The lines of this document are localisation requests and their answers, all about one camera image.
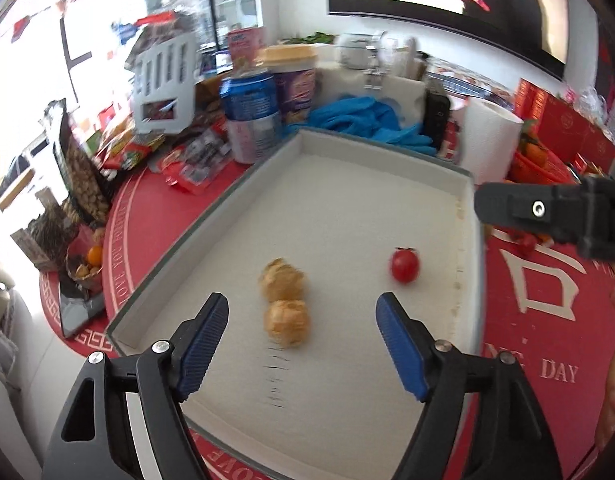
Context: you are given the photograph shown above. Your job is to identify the red plastic basket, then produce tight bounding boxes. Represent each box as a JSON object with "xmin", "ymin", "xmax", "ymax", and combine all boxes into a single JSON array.
[{"xmin": 507, "ymin": 152, "xmax": 581, "ymax": 186}]

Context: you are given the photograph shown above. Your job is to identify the white foam box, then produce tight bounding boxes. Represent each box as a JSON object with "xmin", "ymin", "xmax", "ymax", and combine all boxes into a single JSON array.
[{"xmin": 315, "ymin": 62, "xmax": 428, "ymax": 126}]

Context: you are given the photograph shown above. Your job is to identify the pink drink carton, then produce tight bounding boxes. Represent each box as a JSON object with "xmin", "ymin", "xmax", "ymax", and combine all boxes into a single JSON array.
[{"xmin": 226, "ymin": 28, "xmax": 266, "ymax": 68}]

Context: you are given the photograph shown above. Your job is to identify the clear plastic bag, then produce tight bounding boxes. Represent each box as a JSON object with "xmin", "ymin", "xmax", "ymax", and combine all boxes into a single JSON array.
[{"xmin": 570, "ymin": 85, "xmax": 613, "ymax": 121}]

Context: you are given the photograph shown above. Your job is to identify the glass jar with metal clasp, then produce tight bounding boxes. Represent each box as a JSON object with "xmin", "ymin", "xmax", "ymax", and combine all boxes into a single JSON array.
[{"xmin": 337, "ymin": 32, "xmax": 418, "ymax": 88}]

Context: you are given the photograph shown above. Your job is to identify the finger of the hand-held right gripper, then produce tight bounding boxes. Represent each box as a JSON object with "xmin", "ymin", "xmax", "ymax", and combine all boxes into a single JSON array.
[{"xmin": 475, "ymin": 175, "xmax": 615, "ymax": 260}]

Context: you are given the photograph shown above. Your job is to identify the blue rubber gloves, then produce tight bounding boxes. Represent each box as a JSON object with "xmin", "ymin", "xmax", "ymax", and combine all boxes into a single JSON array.
[{"xmin": 305, "ymin": 95, "xmax": 437, "ymax": 157}]

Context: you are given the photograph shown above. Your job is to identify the beige chair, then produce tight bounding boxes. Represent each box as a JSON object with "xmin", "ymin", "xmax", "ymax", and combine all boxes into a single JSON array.
[{"xmin": 0, "ymin": 255, "xmax": 43, "ymax": 480}]

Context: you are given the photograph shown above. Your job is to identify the glass door cabinet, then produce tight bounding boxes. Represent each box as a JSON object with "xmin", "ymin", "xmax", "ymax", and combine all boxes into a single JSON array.
[{"xmin": 202, "ymin": 0, "xmax": 266, "ymax": 51}]

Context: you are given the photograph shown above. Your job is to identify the purple tub with yellow lid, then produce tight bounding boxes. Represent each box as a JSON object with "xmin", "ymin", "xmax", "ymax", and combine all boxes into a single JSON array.
[{"xmin": 264, "ymin": 45, "xmax": 318, "ymax": 126}]

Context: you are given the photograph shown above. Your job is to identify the red snack packets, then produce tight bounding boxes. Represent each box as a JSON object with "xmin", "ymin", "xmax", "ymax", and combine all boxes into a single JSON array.
[{"xmin": 150, "ymin": 127, "xmax": 233, "ymax": 193}]

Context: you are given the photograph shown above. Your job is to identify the green and red snack packet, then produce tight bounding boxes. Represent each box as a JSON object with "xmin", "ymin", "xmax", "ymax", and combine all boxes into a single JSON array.
[{"xmin": 98, "ymin": 130, "xmax": 166, "ymax": 171}]

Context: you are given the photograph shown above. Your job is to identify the red cherry tomato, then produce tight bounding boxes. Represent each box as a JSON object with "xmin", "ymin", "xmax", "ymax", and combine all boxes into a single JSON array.
[{"xmin": 390, "ymin": 247, "xmax": 421, "ymax": 285}]

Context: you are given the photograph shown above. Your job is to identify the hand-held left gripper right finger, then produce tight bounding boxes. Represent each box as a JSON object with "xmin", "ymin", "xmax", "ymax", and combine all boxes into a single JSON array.
[{"xmin": 376, "ymin": 292, "xmax": 563, "ymax": 480}]

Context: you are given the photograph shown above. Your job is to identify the pile of leafy mandarins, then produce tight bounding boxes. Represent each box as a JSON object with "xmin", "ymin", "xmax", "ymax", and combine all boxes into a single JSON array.
[{"xmin": 520, "ymin": 132, "xmax": 551, "ymax": 166}]

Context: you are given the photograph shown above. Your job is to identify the narrow red gift box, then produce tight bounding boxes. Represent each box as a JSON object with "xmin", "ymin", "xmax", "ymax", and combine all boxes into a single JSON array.
[{"xmin": 515, "ymin": 78, "xmax": 541, "ymax": 118}]

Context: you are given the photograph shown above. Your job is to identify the black speaker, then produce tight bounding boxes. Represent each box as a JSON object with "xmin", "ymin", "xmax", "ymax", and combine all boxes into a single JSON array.
[{"xmin": 423, "ymin": 87, "xmax": 451, "ymax": 153}]

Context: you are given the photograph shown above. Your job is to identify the wide red gift box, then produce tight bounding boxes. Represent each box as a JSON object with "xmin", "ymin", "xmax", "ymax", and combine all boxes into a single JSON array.
[{"xmin": 535, "ymin": 92, "xmax": 591, "ymax": 168}]

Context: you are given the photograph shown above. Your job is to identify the red printed tablecloth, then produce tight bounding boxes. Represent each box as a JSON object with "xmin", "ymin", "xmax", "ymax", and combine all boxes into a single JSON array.
[{"xmin": 38, "ymin": 125, "xmax": 615, "ymax": 480}]

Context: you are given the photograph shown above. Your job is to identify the clear bag of nuts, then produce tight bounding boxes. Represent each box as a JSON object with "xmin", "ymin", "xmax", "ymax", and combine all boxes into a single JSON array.
[{"xmin": 40, "ymin": 100, "xmax": 113, "ymax": 226}]

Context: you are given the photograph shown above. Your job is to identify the grey plastic basket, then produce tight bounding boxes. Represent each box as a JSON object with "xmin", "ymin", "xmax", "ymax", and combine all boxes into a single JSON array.
[{"xmin": 132, "ymin": 32, "xmax": 198, "ymax": 135}]

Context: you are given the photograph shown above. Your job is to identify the cream puff pastry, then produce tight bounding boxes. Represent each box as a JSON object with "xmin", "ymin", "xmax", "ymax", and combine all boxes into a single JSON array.
[
  {"xmin": 264, "ymin": 300, "xmax": 311, "ymax": 347},
  {"xmin": 258, "ymin": 258, "xmax": 306, "ymax": 303}
]

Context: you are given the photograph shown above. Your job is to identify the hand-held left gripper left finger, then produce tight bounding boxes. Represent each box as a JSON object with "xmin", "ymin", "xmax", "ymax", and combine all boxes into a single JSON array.
[{"xmin": 42, "ymin": 292, "xmax": 230, "ymax": 480}]

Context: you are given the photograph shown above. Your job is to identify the white shallow box tray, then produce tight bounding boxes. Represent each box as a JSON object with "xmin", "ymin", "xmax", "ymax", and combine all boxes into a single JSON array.
[{"xmin": 105, "ymin": 127, "xmax": 485, "ymax": 478}]

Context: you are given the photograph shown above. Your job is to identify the small bowl with orange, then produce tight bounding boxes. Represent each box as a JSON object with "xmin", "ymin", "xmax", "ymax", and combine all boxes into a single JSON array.
[{"xmin": 65, "ymin": 240, "xmax": 106, "ymax": 291}]

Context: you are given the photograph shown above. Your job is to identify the white paper towel roll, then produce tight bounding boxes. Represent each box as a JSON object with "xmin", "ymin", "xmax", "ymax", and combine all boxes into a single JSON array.
[{"xmin": 460, "ymin": 97, "xmax": 524, "ymax": 183}]

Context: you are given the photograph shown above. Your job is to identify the blue drink can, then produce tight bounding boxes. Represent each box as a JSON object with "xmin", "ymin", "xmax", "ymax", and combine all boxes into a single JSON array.
[{"xmin": 219, "ymin": 70, "xmax": 284, "ymax": 165}]

